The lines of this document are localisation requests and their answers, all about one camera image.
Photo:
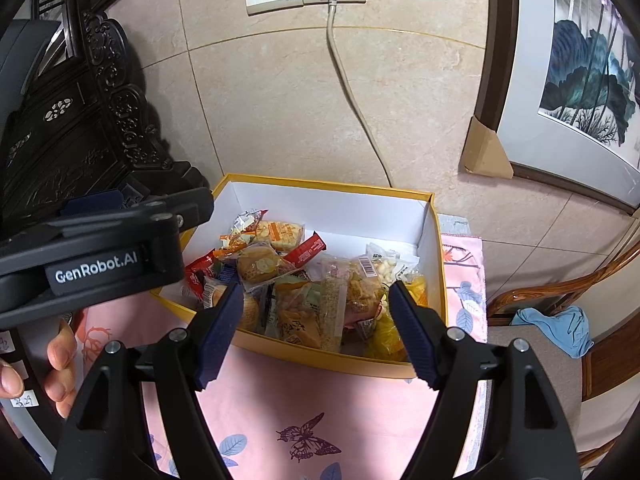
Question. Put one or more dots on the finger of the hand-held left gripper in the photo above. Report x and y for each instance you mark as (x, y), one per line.
(95, 202)
(165, 215)

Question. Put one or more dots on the round pastry packet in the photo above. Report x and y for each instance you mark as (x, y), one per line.
(257, 262)

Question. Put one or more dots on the clear peanut packet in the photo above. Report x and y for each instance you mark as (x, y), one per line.
(387, 267)

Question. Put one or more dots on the cardboard corner protector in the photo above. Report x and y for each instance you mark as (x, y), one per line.
(485, 152)

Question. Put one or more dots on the blue cloth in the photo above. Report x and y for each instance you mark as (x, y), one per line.
(560, 327)

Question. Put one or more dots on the wooden chair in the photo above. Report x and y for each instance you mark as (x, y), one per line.
(550, 292)

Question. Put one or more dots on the person's left hand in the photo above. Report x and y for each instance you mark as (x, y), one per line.
(62, 360)

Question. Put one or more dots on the yellow cake packet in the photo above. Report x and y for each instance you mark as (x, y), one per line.
(385, 340)

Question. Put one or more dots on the carved dark wood furniture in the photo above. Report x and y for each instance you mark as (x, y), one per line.
(100, 110)

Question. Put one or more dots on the small square cracker packet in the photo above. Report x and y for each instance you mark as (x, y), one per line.
(282, 234)

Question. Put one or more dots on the yellow cardboard box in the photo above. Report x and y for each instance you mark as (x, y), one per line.
(310, 357)

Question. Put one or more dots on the large framed lotus painting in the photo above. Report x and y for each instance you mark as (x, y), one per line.
(585, 60)

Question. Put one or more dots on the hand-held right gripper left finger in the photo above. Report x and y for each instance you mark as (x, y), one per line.
(215, 340)

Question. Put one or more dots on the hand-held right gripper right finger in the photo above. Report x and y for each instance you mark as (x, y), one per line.
(417, 340)

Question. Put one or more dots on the red snack packet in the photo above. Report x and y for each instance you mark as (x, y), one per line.
(197, 272)
(307, 247)

